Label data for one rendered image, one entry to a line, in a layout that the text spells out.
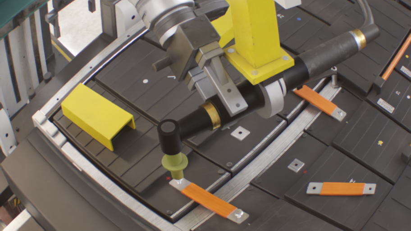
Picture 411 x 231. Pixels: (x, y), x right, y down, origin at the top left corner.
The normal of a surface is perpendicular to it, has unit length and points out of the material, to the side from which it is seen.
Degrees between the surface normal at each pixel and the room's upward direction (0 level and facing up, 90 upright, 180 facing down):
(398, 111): 0
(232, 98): 30
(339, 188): 0
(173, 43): 90
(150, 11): 60
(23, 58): 90
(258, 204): 0
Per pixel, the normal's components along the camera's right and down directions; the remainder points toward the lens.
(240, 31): -0.84, 0.43
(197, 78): 0.20, -0.33
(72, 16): -0.08, -0.71
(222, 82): 0.42, 0.13
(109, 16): -0.67, 0.56
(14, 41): 0.66, 0.48
